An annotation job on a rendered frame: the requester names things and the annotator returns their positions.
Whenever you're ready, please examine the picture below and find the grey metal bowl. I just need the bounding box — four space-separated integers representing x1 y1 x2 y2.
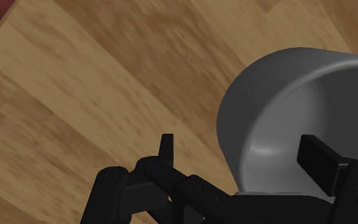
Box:
216 47 358 204

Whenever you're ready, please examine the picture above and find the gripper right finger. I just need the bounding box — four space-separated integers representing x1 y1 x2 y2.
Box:
296 134 358 224

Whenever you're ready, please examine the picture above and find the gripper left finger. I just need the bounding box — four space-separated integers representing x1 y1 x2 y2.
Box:
79 133 232 224

